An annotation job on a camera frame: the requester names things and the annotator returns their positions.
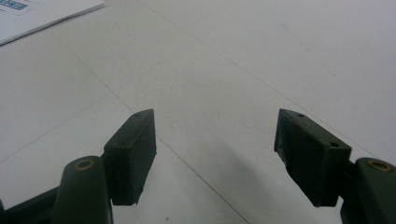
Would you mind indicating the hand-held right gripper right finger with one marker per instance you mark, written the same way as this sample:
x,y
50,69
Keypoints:
x,y
311,155

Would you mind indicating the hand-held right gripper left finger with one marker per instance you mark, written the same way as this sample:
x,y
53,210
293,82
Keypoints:
x,y
130,155

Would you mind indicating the white paper sheet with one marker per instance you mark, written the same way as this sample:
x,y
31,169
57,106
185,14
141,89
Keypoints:
x,y
40,15

